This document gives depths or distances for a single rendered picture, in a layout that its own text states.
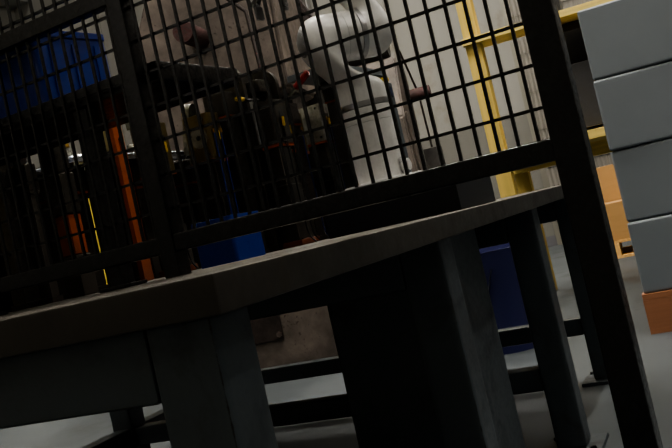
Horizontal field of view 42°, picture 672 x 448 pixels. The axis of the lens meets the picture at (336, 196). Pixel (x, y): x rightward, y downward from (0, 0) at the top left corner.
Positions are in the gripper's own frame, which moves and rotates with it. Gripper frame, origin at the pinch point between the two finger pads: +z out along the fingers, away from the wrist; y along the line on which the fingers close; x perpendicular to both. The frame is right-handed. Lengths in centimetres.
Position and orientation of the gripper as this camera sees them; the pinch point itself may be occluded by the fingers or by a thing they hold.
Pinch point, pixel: (272, 12)
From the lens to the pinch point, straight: 262.8
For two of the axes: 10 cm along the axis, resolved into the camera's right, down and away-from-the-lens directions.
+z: 2.4, 9.7, 0.0
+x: -5.5, 1.3, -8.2
